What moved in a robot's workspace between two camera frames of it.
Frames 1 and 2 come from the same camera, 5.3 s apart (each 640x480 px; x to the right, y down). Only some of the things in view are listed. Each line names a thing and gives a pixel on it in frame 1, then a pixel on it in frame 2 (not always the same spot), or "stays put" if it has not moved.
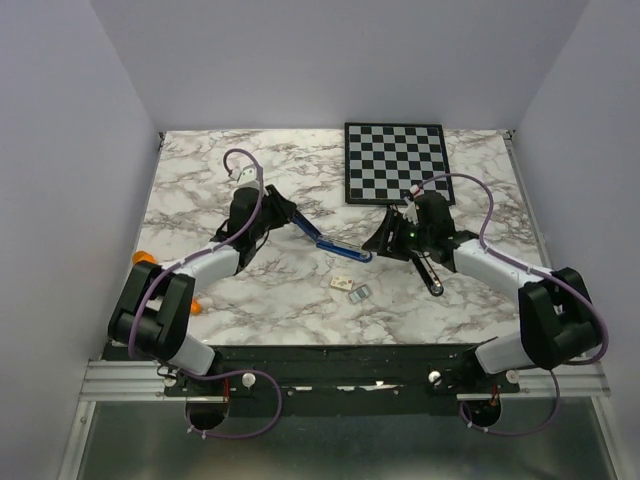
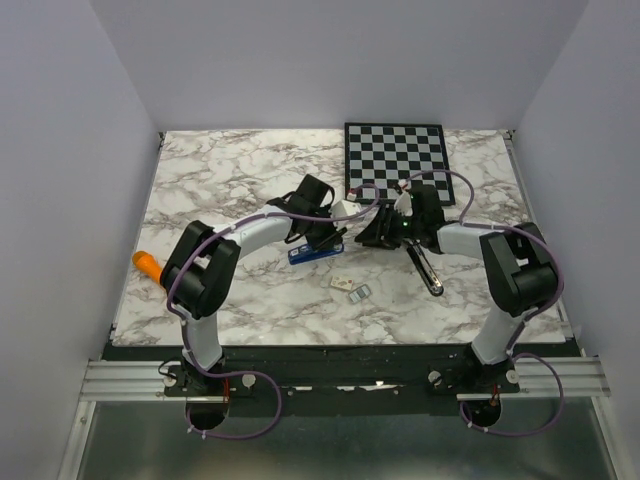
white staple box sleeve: (342, 282) stays put
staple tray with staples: (359, 293) stays put
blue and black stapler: (329, 244) → (305, 254)
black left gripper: (281, 207) → (329, 240)
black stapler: (428, 272) stays put
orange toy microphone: (146, 257) stays put
